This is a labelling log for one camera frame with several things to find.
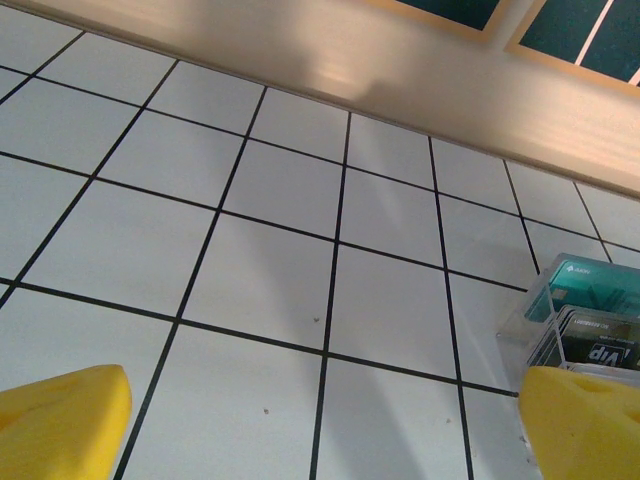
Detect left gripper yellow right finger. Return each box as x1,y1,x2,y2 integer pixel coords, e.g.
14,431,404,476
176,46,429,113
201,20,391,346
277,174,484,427
517,365,640,480

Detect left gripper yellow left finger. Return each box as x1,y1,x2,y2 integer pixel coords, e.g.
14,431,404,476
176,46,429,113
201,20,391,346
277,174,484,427
0,363,134,480

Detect black VIP card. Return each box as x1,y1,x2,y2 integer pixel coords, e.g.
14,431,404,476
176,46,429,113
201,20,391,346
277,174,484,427
524,333,640,374

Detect black card white text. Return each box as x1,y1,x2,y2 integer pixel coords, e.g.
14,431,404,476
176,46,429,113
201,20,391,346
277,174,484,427
552,303,640,351

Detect clear acrylic card stand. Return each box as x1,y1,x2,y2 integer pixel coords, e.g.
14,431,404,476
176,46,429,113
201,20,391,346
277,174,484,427
494,251,640,471

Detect teal credit card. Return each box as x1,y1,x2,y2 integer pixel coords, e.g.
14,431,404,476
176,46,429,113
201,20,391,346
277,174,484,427
523,257,640,324

